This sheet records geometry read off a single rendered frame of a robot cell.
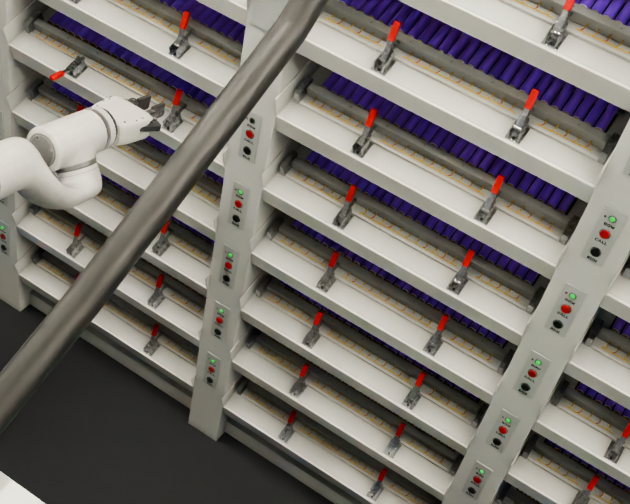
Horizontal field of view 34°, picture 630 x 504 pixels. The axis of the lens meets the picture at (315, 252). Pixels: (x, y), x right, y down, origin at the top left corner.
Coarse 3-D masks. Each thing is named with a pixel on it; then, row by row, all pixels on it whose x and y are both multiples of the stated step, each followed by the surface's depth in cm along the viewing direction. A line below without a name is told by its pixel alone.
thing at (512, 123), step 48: (336, 0) 186; (384, 0) 186; (336, 48) 183; (384, 48) 178; (432, 48) 180; (480, 48) 181; (384, 96) 183; (432, 96) 178; (480, 96) 178; (528, 96) 175; (576, 96) 175; (480, 144) 177; (528, 144) 172; (576, 144) 173; (576, 192) 172
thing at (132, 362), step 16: (32, 304) 297; (48, 304) 292; (80, 336) 292; (96, 336) 287; (112, 352) 287; (128, 352) 285; (128, 368) 287; (144, 368) 283; (160, 384) 283; (176, 384) 280; (240, 432) 274; (256, 448) 274; (272, 448) 271; (288, 464) 270; (304, 480) 270; (320, 480) 267; (336, 496) 266
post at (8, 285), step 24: (0, 0) 224; (24, 0) 228; (0, 24) 228; (0, 48) 233; (0, 72) 238; (24, 72) 241; (0, 96) 243; (0, 216) 272; (24, 240) 278; (0, 264) 286; (0, 288) 294; (24, 288) 290
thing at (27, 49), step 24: (24, 24) 230; (24, 48) 230; (48, 48) 230; (96, 48) 230; (48, 72) 229; (96, 72) 227; (96, 96) 224; (120, 96) 223; (192, 120) 220; (168, 144) 221; (216, 168) 217
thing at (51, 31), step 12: (36, 24) 231; (48, 24) 231; (48, 36) 231; (60, 36) 229; (72, 36) 229; (60, 48) 229; (72, 48) 230; (84, 48) 227; (96, 60) 228; (108, 60) 226; (120, 72) 226; (132, 72) 224; (132, 84) 224; (144, 84) 224; (156, 84) 222; (156, 96) 222; (168, 96) 222; (192, 108) 220; (204, 108) 219
